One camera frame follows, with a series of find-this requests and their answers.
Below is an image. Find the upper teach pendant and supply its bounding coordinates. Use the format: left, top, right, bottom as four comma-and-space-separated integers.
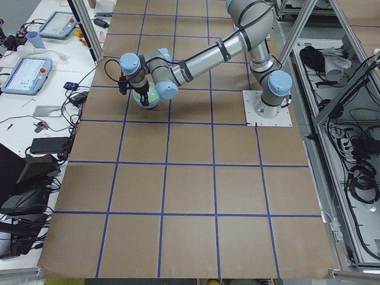
39, 11, 77, 40

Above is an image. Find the black power adapter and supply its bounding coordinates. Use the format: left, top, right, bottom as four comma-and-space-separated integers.
93, 18, 109, 29

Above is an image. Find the brown paper table cover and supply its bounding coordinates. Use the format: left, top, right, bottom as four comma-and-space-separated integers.
37, 0, 343, 280

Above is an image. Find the small blue device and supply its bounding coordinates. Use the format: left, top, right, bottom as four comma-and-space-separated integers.
64, 82, 79, 91

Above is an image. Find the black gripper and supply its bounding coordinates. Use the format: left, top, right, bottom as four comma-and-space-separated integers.
129, 76, 150, 106

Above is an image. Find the white power strip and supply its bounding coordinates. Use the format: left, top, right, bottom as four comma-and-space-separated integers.
331, 125, 356, 163

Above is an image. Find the silver metal tray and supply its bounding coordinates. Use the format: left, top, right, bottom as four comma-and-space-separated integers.
33, 106, 62, 118

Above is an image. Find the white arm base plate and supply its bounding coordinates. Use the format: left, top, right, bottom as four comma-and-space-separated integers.
243, 90, 293, 127

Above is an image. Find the blue bowl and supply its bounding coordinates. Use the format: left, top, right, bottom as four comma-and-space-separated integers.
135, 100, 160, 109

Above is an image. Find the green bowl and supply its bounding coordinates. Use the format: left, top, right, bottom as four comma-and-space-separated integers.
132, 83, 161, 103

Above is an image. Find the lower teach pendant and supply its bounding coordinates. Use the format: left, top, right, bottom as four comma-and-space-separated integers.
1, 56, 53, 96

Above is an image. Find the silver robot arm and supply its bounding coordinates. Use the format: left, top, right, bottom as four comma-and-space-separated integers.
119, 1, 293, 119

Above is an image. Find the teach pendant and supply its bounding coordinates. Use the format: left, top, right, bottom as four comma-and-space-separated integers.
1, 56, 53, 96
39, 11, 77, 40

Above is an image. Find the aluminium frame post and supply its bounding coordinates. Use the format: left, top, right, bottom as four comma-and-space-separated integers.
68, 0, 104, 62

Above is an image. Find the light blue plastic cup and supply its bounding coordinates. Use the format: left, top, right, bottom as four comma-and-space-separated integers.
26, 31, 45, 49

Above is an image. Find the black cable bundle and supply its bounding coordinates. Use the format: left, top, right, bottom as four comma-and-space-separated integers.
346, 163, 378, 205

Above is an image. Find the black flat box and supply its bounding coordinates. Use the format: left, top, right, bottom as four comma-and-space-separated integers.
30, 137, 69, 154

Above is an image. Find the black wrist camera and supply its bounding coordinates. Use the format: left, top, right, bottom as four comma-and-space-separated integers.
118, 76, 129, 95

